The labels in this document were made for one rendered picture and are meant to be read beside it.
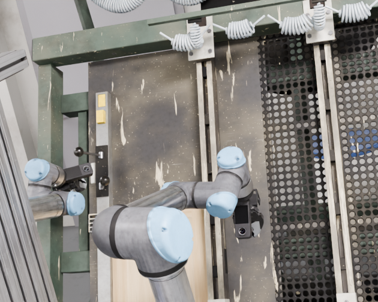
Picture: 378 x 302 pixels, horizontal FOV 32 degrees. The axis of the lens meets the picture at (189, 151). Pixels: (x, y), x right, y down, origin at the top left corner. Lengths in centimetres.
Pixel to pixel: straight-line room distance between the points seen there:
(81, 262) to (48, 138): 51
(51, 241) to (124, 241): 121
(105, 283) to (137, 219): 111
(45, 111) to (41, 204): 78
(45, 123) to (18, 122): 299
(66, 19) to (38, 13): 23
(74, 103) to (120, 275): 75
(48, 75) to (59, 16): 270
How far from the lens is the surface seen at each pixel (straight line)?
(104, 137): 259
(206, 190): 178
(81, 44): 269
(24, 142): 574
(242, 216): 192
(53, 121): 272
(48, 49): 275
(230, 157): 180
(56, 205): 206
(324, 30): 243
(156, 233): 138
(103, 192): 254
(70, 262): 266
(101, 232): 146
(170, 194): 173
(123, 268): 251
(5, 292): 136
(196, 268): 242
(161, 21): 241
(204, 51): 248
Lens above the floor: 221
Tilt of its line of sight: 17 degrees down
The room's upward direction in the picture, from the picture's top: 11 degrees counter-clockwise
